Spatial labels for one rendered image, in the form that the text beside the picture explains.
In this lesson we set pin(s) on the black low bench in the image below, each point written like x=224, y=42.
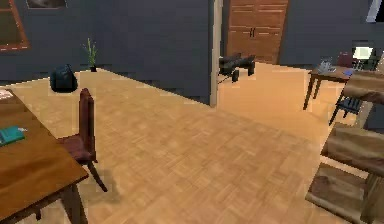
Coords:
x=235, y=64

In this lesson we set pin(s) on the brown wooden cupboard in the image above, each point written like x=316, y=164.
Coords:
x=256, y=30

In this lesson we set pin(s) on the dark red wooden chair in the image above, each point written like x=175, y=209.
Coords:
x=83, y=133

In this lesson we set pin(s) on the green house plant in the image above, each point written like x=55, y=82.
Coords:
x=91, y=55

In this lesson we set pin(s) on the dark blue round bag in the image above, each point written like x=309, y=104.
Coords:
x=63, y=79

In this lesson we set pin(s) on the small brown side table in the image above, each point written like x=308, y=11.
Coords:
x=325, y=76

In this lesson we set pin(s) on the grey glass jug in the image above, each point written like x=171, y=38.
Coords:
x=324, y=65

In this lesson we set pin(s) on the black chair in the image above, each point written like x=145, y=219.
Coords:
x=348, y=105

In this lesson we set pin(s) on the small blue flat object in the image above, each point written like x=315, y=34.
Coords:
x=348, y=72

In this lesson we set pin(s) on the dark red armchair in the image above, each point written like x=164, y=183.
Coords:
x=344, y=60

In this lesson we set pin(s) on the light wooden shelf unit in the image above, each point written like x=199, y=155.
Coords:
x=353, y=153

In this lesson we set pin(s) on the brown wooden dining table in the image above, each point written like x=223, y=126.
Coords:
x=30, y=160

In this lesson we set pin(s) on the dark framed picture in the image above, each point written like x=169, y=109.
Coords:
x=46, y=3

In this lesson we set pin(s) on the teal book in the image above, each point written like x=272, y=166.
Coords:
x=10, y=134

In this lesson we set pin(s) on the brown framed window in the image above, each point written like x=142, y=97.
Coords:
x=10, y=26

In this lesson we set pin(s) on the white window frame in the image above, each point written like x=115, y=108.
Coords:
x=374, y=10

